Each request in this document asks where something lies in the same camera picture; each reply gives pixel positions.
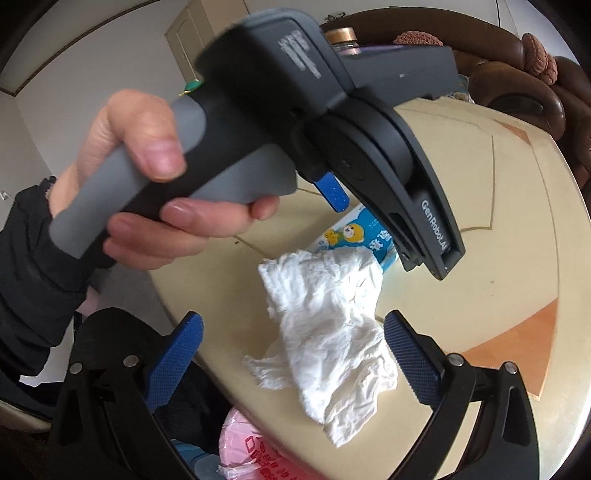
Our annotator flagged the brown leather sofa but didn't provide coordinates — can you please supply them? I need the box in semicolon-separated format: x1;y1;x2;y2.
323;21;591;195

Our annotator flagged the cream round table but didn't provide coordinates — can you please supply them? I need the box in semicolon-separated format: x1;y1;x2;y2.
150;95;587;480

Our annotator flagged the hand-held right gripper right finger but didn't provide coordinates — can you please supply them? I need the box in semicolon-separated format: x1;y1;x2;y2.
382;309;542;480

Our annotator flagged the blue white tissue pack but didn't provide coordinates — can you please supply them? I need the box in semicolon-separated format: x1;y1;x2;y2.
309;205;399;274

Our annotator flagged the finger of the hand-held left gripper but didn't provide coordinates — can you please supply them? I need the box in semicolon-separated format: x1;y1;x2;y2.
314;168;352;214

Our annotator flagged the glass jar gold lid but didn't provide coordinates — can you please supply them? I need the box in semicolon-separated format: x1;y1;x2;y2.
324;26;362;52

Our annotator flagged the pink knitted cushion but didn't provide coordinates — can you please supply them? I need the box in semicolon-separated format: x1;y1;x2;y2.
394;30;444;47
521;32;559;86

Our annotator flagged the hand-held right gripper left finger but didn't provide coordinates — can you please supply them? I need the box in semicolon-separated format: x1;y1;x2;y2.
45;307;205;480

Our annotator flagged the beige wooden door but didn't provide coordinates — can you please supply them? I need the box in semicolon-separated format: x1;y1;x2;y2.
165;0;252;100

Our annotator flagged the person's left forearm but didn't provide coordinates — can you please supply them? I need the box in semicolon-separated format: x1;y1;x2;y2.
0;178;118;418

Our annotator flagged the person's left hand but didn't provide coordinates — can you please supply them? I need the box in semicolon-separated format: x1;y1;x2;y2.
47;89;281;273

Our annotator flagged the person's black clothing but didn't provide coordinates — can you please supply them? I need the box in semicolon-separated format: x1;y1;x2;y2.
157;364;232;455

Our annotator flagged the blue plastic object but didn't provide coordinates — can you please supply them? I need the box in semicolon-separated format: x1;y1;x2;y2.
173;438;222;480

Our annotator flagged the white tissue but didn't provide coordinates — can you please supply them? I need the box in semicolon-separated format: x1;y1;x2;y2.
242;249;400;448

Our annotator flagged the pink plastic bag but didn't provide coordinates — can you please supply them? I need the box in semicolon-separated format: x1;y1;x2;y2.
217;406;305;480

